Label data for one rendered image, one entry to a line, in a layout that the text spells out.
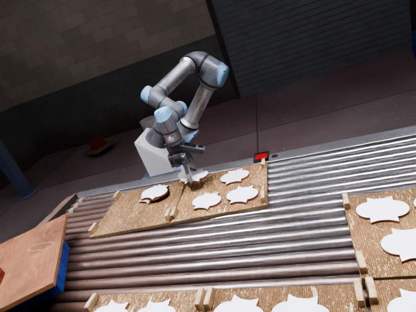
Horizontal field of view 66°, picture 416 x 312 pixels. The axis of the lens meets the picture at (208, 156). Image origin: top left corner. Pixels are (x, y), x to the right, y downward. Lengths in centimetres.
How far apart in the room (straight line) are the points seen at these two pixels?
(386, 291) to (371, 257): 11
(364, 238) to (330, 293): 22
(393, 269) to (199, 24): 551
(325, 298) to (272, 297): 13
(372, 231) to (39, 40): 684
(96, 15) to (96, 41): 44
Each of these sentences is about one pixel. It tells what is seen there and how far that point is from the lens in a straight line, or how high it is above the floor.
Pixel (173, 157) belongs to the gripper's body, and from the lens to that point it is 144.
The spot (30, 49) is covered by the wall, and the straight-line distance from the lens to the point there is 742.
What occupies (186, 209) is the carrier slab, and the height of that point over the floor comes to 94.
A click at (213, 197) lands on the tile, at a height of 95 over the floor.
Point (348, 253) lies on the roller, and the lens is 104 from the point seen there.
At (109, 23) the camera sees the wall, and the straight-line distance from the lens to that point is 654.
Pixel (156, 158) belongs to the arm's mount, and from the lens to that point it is 195.
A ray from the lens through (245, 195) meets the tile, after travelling 132.
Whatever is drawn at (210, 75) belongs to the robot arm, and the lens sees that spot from 172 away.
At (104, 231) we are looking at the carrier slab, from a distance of 156.
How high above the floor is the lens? 165
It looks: 23 degrees down
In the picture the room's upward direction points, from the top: 21 degrees counter-clockwise
